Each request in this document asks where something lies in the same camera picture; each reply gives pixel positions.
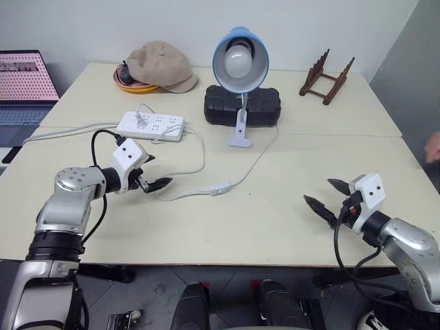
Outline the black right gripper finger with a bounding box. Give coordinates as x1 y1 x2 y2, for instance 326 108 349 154
327 177 352 197
302 195 340 228

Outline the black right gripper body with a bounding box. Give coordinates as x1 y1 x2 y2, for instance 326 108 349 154
335 190 365 231

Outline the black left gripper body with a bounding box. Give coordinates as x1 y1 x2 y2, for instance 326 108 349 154
126 167 150 193

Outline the blue clip desk lamp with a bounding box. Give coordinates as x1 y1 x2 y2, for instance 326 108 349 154
212 26 270 149

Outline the bare person hand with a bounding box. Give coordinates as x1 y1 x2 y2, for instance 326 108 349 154
423 131 440 164

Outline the white power strip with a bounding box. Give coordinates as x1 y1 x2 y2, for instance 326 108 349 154
115 110 188 143

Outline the orange yellow bowl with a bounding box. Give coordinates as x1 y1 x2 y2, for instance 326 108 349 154
113 66 161 95

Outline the black table leg base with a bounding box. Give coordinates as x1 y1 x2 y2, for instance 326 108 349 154
313 267 404 290

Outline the dark object in plate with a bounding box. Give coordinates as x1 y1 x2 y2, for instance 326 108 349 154
118 61 135 85

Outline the beige newsboy cap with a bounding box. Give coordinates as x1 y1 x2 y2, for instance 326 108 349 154
125 41 200 95

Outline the black rounded cover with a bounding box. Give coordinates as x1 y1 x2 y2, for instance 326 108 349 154
171 281 212 330
258 278 312 330

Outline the black plastic block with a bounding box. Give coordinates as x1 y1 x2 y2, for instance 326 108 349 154
203 85 283 129

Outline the brown wooden rack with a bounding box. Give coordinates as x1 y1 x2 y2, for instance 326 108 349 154
298 48 356 106

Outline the white black sneaker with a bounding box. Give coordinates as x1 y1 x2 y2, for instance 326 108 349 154
357 309 390 330

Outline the white light bulb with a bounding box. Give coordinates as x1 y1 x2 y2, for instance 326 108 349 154
223 44 254 78

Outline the metal caster wheel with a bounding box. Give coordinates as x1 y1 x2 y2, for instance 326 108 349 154
106 309 142 330

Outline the grey laptop with pink screen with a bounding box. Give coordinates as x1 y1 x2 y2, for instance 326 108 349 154
0 49 61 139

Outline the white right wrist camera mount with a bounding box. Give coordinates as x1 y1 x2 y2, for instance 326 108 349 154
348 173 384 234

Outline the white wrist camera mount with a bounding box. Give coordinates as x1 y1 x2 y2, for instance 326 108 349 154
348 173 384 234
109 138 149 195

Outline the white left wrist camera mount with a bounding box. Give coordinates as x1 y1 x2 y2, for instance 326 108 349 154
109 138 149 195

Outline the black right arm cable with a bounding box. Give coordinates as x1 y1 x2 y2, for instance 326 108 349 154
333 204 424 316

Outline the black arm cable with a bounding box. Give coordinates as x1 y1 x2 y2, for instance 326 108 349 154
333 204 424 316
80 129 127 255

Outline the white lamp cord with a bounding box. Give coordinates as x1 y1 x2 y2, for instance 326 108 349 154
135 102 280 202

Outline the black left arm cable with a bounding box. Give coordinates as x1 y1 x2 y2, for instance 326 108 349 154
80 129 127 255

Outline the white inline cord switch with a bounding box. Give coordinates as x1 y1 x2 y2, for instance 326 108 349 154
209 181 234 197

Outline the grey power strip cable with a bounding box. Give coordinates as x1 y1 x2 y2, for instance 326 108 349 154
22 120 120 146

